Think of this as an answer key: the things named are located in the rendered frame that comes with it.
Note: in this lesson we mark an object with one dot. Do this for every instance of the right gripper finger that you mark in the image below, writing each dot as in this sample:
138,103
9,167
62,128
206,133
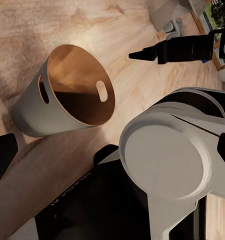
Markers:
149,54

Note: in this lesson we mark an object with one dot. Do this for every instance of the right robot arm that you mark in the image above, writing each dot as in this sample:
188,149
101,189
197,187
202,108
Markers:
178,48

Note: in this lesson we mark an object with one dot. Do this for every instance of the trash can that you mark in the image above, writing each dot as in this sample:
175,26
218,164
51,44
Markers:
63,96

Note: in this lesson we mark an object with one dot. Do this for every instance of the coffee table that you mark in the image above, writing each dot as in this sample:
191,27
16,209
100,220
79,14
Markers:
176,9

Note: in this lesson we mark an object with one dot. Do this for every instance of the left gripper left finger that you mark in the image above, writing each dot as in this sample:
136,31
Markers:
8,150

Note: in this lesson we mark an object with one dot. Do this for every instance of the door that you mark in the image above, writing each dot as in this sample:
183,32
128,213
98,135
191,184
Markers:
213,18

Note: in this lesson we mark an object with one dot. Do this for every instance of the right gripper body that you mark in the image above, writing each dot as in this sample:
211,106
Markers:
177,49

